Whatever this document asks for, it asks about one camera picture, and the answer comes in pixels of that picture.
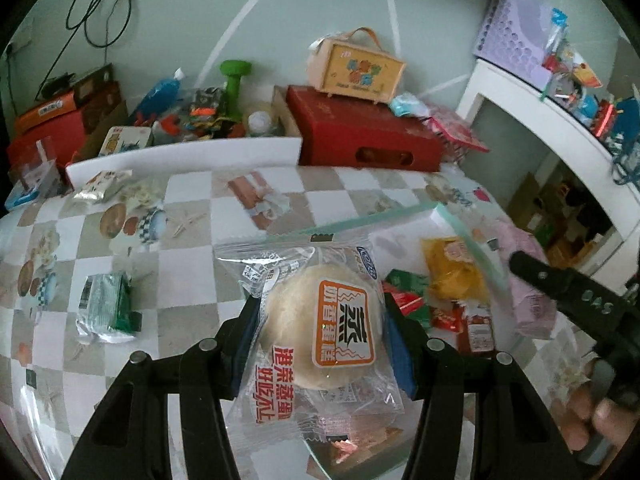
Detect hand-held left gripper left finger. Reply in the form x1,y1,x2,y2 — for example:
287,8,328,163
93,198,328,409
60,297,264,480

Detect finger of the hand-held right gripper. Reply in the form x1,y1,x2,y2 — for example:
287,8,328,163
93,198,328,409
509,251,631,327

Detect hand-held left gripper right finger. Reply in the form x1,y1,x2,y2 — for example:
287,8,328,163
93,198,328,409
382,292,583,480

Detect pink snack packet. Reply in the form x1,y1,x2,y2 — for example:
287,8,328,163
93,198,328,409
492,222,559,340

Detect small red snack packet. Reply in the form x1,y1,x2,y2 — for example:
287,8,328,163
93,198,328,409
431,300,469,334

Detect steamed cake packet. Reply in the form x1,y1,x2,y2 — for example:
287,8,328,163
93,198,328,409
214,240,407,454

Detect red packet with white label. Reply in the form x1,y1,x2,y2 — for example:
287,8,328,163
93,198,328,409
462,302,497,357

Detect yellow snack packet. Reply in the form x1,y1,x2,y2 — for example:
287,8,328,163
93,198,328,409
421,236,493,307

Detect clear zip bag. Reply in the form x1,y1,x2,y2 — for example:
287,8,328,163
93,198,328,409
260,203,531,480

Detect person's right hand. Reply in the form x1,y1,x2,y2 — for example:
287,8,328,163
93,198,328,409
562,384,640,453

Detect cardboard boxes under shelf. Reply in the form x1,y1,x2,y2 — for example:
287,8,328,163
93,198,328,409
509,172,621,269

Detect checkered printed tablecloth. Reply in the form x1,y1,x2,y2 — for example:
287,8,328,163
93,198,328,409
0,162,601,480

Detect green and white snack packet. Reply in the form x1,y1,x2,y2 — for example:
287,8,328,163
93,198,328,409
75,272,144,345

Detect red patterned packets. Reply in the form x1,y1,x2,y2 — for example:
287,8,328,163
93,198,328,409
429,109,490,164

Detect white shelf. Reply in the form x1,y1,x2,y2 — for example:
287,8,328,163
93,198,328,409
454,57,640,262

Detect pile of colourful packets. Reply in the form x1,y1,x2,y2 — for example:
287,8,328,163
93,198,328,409
542,7,640,141

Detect silver snack packet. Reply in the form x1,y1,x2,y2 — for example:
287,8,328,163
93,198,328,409
72,169,134,204

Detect light blue packet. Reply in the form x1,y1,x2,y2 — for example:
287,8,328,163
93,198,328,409
388,92,431,119

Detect large red gift box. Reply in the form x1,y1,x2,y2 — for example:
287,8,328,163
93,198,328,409
286,85,446,174

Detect white round jar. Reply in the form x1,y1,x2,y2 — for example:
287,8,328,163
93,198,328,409
244,109,281,137

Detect pile of assorted snack packets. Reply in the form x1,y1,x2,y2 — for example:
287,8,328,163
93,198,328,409
152,87,249,144

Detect white and green box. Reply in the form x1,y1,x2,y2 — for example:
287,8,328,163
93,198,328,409
97,126,154,159

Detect open cardboard box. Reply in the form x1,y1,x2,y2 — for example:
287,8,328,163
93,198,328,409
75,85,304,162

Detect purple perforated basket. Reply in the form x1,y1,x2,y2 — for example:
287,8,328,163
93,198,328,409
472,0,564,91

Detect green dumbbell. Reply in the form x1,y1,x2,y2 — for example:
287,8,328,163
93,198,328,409
220,60,256,121

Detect blue plastic bag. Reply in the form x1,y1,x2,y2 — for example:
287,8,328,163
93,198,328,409
133,67,187,124

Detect clear plastic box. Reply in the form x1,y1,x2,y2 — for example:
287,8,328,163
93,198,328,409
5,135,69,212

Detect red cardboard box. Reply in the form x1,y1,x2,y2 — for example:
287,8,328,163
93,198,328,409
6,110,89,171

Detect brown box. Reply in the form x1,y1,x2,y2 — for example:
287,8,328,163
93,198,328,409
72,64,124,121

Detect orange box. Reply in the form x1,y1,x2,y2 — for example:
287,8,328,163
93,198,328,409
14,91,80,135

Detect black power adapter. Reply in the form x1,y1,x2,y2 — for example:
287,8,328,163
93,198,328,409
40,73,76,97

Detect beige carry box with handle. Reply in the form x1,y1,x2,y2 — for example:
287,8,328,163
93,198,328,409
306,28,406,106

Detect black cable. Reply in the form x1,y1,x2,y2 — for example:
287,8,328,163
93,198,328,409
66,0,132,49

